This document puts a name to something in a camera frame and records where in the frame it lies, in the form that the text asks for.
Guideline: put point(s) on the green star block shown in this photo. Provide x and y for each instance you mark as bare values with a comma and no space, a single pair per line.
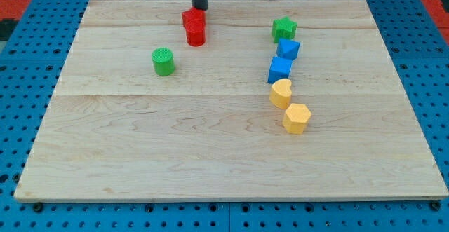
283,28

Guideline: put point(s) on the red star block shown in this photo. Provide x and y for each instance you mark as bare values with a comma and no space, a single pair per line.
193,14

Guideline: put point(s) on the yellow hexagon block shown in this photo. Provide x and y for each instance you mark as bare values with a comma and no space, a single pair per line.
296,118

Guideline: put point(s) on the yellow heart block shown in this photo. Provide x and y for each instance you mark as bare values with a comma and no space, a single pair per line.
281,93

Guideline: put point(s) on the red cylinder block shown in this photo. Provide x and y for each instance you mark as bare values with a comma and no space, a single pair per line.
195,33

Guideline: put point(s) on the blue pentagon block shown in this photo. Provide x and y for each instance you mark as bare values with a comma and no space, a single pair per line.
288,49

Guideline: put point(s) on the light wooden board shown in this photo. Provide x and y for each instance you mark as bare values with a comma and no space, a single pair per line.
117,132

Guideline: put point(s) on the blue cube block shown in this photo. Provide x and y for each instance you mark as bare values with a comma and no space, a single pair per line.
279,69

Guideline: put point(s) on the green cylinder block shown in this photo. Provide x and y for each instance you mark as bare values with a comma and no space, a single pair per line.
163,61

